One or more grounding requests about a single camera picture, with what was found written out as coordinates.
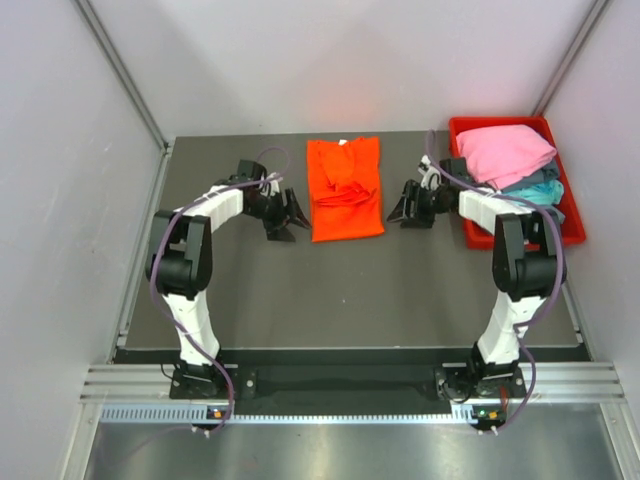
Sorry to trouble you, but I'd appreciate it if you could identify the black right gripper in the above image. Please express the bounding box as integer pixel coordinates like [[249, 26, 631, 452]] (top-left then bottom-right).
[[387, 180, 446, 229]]

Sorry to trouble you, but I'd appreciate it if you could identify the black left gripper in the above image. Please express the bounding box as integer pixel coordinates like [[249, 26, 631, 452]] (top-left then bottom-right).
[[245, 186, 311, 241]]

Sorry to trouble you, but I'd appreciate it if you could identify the orange t-shirt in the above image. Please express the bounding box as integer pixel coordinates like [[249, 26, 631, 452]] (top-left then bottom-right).
[[306, 137, 385, 243]]

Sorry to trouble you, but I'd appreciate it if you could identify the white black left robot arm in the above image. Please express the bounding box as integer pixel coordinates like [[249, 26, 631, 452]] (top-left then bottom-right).
[[145, 160, 311, 397]]

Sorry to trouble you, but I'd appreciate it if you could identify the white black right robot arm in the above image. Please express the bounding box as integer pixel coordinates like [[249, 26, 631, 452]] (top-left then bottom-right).
[[387, 155, 566, 396]]

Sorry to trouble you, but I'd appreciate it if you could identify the red plastic bin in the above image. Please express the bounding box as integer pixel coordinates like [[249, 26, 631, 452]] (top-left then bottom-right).
[[449, 116, 586, 250]]

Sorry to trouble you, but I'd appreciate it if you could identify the pink folded t-shirt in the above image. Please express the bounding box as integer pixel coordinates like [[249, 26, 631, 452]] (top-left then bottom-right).
[[455, 124, 557, 191]]

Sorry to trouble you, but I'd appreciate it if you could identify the teal folded t-shirt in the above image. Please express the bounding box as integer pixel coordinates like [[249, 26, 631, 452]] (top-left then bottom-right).
[[507, 180, 565, 206]]

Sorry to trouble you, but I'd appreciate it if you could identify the grey-blue folded t-shirt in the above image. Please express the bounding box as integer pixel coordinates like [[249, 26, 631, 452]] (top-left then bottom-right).
[[501, 160, 560, 193]]

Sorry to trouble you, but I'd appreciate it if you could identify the blue-grey folded t-shirt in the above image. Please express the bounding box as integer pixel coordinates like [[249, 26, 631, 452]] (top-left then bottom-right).
[[542, 205, 566, 231]]

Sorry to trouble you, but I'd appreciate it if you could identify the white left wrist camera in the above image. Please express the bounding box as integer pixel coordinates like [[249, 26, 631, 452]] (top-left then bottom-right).
[[259, 172, 282, 197]]

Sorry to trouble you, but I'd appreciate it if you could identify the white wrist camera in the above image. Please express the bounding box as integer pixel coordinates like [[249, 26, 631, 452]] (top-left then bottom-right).
[[418, 154, 441, 191], [259, 172, 282, 197]]

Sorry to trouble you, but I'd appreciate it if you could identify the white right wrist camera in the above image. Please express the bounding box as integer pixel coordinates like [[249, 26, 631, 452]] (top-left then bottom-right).
[[418, 154, 441, 191]]

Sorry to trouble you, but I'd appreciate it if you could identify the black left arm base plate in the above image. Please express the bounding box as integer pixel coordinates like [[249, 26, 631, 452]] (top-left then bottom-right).
[[169, 364, 257, 400]]

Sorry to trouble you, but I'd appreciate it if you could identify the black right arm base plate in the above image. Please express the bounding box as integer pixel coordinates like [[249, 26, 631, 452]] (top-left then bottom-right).
[[434, 365, 526, 403]]

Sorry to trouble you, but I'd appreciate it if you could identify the grey slotted cable duct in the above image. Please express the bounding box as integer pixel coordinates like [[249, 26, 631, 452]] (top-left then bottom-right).
[[100, 404, 498, 425]]

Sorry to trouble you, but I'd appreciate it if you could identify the aluminium frame rail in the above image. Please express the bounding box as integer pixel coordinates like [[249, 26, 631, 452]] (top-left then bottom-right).
[[80, 362, 625, 403]]

